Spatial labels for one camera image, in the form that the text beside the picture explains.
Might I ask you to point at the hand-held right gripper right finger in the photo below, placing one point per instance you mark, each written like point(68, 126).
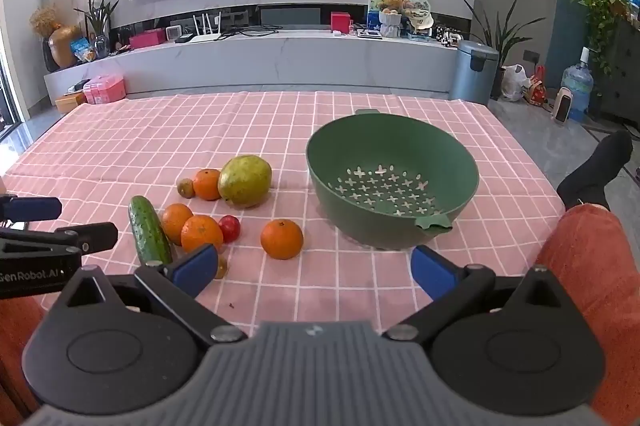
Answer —
point(432, 273)

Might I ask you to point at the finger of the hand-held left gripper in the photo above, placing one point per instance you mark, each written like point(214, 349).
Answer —
point(35, 208)
point(95, 237)

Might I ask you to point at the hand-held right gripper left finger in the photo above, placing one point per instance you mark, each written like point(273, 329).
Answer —
point(197, 268)

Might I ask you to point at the brown kiwi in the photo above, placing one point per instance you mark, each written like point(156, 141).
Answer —
point(222, 267)
point(186, 188)

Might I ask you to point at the orange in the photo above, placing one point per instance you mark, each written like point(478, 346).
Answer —
point(281, 239)
point(207, 185)
point(201, 232)
point(175, 222)

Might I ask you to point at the red tomato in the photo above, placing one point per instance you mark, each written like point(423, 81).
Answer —
point(231, 228)

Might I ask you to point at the green cucumber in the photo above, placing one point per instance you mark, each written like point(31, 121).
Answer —
point(147, 231)

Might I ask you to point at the green yellow mango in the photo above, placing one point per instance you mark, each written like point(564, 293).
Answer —
point(245, 181)

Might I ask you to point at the green colander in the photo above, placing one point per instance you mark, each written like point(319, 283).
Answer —
point(390, 166)

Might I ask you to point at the cardboard box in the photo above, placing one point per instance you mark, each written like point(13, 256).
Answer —
point(70, 102)

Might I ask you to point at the pink checked tablecloth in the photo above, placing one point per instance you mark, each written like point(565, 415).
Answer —
point(150, 131)

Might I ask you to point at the pink storage box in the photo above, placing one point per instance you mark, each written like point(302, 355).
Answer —
point(104, 90)

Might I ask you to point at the orange vase with dried flowers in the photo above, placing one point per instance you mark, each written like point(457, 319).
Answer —
point(62, 46)

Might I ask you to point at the person's black socked foot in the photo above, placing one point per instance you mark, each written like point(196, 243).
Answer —
point(597, 166)

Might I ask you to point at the slim potted plant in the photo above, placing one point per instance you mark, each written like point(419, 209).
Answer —
point(100, 18)

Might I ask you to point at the pink flat box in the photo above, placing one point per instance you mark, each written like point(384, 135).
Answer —
point(147, 39)

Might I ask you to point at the blue grey trash can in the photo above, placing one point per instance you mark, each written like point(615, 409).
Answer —
point(475, 73)

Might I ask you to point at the white plastic bag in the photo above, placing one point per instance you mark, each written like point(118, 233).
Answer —
point(515, 83)

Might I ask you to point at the red gift bag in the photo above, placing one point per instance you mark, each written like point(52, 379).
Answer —
point(535, 91)

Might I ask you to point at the small white heater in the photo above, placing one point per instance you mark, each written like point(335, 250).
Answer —
point(562, 106)

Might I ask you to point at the small white clock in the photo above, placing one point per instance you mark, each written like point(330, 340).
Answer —
point(175, 33)

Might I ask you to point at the grey media console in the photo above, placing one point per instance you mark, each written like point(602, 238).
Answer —
point(280, 61)

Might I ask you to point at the white router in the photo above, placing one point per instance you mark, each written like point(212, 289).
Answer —
point(207, 36)

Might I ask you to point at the blue water bottle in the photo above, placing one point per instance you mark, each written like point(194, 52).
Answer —
point(577, 88)

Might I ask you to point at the tall leafy potted plant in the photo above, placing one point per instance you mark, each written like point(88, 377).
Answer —
point(497, 36)

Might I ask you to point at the white cap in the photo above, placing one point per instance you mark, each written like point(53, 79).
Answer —
point(422, 21)

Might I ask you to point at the teddy bear bouquet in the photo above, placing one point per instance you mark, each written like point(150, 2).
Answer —
point(391, 13)

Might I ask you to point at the red box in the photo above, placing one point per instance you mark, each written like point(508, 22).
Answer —
point(341, 22)

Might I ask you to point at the dark cabinet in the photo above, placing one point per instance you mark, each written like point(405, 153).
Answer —
point(622, 71)

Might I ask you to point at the hanging vine plant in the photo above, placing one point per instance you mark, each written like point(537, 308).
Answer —
point(600, 6)

